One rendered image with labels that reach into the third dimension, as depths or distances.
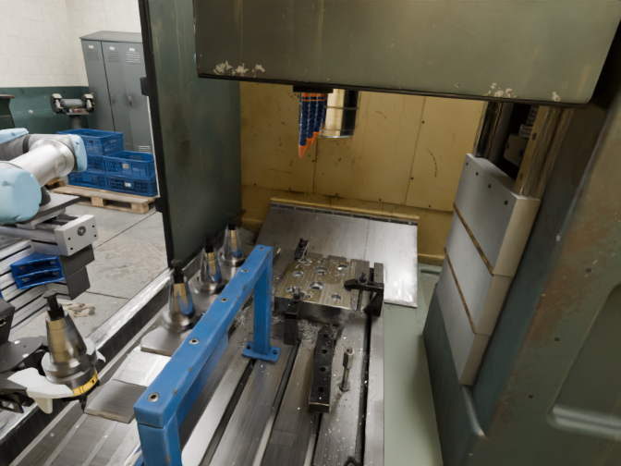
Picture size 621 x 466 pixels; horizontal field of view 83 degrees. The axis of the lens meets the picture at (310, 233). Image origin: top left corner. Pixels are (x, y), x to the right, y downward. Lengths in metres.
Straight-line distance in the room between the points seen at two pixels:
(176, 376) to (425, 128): 1.73
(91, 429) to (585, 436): 1.19
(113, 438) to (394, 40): 1.10
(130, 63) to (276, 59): 5.29
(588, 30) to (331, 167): 1.53
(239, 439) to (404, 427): 0.60
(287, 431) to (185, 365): 0.39
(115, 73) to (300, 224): 4.57
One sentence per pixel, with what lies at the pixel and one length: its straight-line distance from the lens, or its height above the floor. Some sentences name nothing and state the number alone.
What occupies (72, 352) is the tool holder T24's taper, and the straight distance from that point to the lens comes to 0.60.
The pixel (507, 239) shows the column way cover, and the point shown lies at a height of 1.32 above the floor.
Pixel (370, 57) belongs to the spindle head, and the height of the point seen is 1.64.
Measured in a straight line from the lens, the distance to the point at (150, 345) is 0.61.
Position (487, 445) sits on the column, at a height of 0.85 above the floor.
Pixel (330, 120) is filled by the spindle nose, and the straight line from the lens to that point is 0.90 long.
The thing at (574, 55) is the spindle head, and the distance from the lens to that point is 0.70.
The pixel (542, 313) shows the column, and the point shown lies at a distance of 0.81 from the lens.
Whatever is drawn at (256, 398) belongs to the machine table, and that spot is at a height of 0.90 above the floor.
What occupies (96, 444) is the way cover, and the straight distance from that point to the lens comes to 1.18.
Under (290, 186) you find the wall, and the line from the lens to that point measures 2.11.
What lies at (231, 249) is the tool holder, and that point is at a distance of 0.78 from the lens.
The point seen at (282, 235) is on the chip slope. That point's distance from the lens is 2.01.
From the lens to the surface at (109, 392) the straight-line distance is 0.56.
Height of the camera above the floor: 1.61
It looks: 24 degrees down
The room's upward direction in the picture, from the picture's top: 4 degrees clockwise
